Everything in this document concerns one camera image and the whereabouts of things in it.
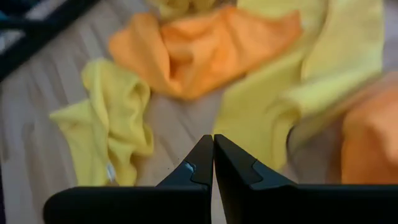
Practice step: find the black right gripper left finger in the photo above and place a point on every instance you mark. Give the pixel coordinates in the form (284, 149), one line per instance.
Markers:
(124, 205)

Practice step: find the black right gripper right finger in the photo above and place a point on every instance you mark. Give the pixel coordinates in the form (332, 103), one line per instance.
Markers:
(311, 205)

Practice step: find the orange microfiber towel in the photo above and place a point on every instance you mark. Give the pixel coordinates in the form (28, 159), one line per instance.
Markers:
(370, 133)
(192, 53)

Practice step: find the black table frame rail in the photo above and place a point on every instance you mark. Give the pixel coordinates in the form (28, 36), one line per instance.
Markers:
(40, 34)

